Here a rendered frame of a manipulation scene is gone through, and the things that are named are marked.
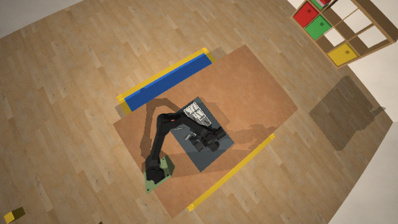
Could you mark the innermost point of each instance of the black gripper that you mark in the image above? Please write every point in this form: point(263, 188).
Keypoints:
point(198, 145)

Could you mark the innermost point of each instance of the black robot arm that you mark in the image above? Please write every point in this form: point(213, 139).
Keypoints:
point(163, 127)

